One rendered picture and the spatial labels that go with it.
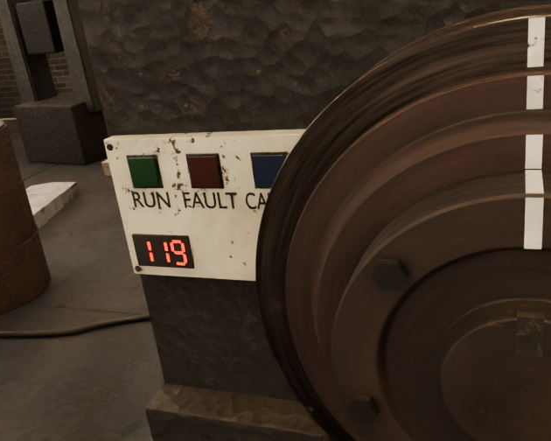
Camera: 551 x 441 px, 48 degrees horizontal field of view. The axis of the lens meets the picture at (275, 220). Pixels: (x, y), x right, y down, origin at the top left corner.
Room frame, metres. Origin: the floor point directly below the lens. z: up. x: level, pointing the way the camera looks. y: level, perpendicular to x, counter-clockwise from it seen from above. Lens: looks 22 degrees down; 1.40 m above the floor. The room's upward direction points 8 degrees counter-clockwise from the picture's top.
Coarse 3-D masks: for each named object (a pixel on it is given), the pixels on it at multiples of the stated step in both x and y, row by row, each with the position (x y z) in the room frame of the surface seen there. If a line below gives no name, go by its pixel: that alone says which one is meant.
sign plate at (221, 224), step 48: (144, 144) 0.70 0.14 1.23; (192, 144) 0.68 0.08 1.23; (240, 144) 0.66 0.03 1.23; (288, 144) 0.63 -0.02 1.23; (144, 192) 0.71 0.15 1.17; (192, 192) 0.68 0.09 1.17; (240, 192) 0.66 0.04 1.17; (144, 240) 0.71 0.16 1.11; (192, 240) 0.69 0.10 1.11; (240, 240) 0.66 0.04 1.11
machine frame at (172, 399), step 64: (128, 0) 0.72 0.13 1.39; (192, 0) 0.69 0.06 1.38; (256, 0) 0.66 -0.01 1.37; (320, 0) 0.63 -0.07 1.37; (384, 0) 0.61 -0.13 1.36; (448, 0) 0.59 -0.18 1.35; (512, 0) 0.57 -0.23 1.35; (128, 64) 0.73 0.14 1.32; (192, 64) 0.69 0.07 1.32; (256, 64) 0.66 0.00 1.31; (320, 64) 0.64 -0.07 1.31; (128, 128) 0.73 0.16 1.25; (192, 128) 0.70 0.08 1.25; (256, 128) 0.67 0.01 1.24; (192, 320) 0.72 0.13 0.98; (256, 320) 0.68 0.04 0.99; (192, 384) 0.73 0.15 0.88; (256, 384) 0.69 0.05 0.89
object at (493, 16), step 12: (492, 12) 0.50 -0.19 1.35; (504, 12) 0.49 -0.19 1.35; (516, 12) 0.48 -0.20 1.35; (528, 12) 0.48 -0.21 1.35; (540, 12) 0.48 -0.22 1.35; (456, 24) 0.50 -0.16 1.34; (468, 24) 0.50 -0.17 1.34; (432, 36) 0.51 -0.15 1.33; (408, 48) 0.52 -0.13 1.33; (384, 60) 0.52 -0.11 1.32
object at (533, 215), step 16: (528, 32) 0.42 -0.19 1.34; (544, 32) 0.42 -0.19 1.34; (528, 48) 0.42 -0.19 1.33; (528, 64) 0.42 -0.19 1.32; (528, 80) 0.40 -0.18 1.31; (528, 96) 0.40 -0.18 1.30; (528, 144) 0.39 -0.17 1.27; (528, 160) 0.39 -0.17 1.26; (528, 176) 0.37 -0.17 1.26; (528, 192) 0.34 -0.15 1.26; (528, 208) 0.34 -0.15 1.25; (528, 224) 0.34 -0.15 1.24; (528, 240) 0.34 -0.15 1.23
